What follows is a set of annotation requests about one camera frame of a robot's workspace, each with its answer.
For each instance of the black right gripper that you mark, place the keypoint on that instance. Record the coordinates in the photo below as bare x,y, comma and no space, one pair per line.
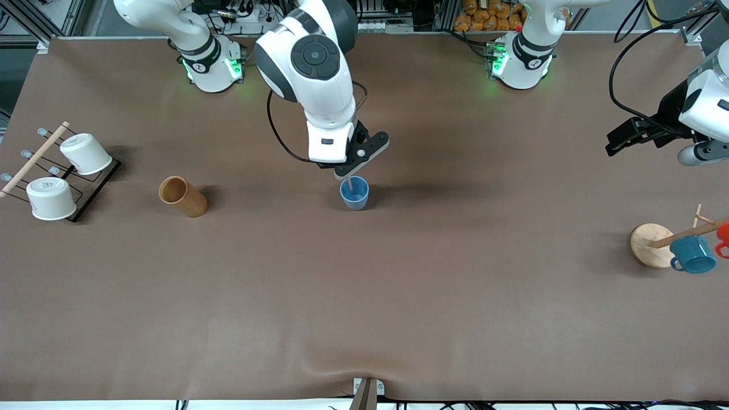
360,136

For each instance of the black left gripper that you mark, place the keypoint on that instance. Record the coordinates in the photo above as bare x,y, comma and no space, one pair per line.
670,115

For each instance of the blue plastic cup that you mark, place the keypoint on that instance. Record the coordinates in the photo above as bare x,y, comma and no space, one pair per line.
356,199

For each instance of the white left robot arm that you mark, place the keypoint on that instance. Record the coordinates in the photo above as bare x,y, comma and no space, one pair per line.
529,57

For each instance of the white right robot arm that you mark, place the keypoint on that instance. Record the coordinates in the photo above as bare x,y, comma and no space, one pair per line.
319,85

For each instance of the brown cylindrical holder cup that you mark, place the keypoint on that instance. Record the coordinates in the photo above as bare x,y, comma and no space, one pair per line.
191,204

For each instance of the wooden mug tree stand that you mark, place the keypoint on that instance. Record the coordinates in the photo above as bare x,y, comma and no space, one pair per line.
649,245

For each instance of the teal ceramic mug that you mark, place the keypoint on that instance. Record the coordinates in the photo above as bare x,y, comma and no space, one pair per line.
692,254

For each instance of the red ceramic mug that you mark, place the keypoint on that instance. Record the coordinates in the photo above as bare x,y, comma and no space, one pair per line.
723,236

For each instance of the bag of orange bread rolls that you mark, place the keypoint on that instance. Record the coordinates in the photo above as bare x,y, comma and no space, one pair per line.
490,16

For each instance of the white power strip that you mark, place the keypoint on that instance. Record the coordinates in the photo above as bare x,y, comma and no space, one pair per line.
228,10

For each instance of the aluminium frame profile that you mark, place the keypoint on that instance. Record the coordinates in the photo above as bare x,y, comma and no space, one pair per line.
697,28

